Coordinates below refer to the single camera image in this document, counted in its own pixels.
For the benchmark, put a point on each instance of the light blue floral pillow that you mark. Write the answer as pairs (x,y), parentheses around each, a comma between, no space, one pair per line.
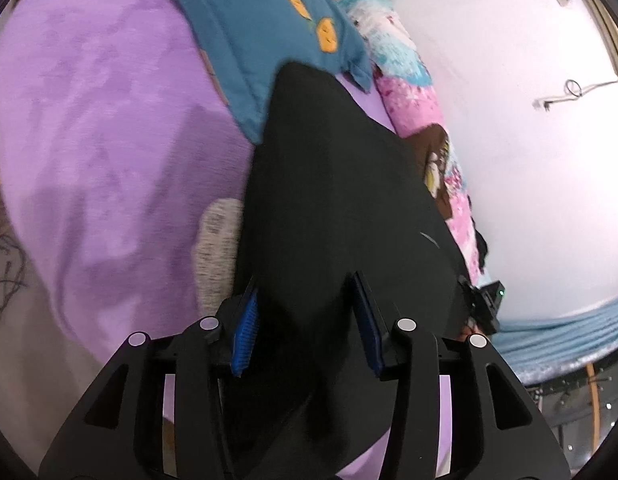
(394,40)

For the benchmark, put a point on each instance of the blue pillow with orange print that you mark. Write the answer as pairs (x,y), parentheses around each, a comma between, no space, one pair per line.
(249,35)

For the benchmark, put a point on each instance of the wooden stick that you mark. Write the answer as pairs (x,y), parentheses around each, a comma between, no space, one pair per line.
(595,410)

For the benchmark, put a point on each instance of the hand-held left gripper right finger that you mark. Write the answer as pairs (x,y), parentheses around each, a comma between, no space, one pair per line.
(369,330)

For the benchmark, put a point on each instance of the grey fuzzy cloth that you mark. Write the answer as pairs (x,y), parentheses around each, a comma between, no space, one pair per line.
(216,250)

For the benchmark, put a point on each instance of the black garment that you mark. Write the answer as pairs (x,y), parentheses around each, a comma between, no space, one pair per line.
(482,250)

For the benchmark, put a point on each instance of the black jacket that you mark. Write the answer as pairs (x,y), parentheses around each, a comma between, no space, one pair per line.
(329,185)

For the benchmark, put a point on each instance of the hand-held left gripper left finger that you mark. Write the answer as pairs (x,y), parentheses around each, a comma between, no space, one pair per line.
(244,331)

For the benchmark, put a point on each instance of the purple bed sheet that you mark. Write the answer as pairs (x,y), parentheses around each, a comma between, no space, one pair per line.
(89,110)

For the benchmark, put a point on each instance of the brown printed cloth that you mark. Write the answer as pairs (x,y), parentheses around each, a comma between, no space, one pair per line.
(436,160)

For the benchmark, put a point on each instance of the pink floral quilt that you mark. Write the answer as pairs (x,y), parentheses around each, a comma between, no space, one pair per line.
(414,100)

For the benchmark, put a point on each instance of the light blue curtain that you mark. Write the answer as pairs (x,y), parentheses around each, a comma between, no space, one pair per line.
(554,335)

